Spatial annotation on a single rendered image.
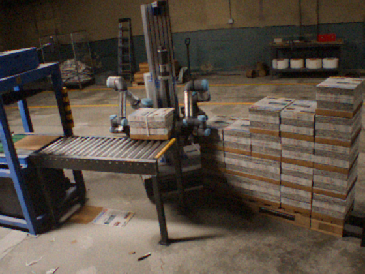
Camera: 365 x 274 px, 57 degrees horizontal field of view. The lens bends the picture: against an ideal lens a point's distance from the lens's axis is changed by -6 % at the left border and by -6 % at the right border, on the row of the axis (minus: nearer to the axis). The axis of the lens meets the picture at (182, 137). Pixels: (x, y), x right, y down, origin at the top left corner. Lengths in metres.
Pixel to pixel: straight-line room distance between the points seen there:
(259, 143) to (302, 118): 0.48
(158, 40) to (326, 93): 1.90
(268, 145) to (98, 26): 9.00
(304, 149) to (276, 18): 6.98
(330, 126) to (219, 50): 7.43
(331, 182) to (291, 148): 0.42
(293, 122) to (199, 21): 7.43
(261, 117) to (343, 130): 0.69
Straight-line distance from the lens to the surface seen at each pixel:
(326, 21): 9.66
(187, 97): 3.37
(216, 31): 9.96
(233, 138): 3.26
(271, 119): 3.00
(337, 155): 2.91
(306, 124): 2.90
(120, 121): 3.53
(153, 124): 3.21
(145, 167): 2.86
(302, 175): 3.08
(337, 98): 2.76
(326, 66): 9.16
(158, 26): 3.85
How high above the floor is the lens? 1.92
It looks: 20 degrees down
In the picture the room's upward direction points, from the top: 6 degrees counter-clockwise
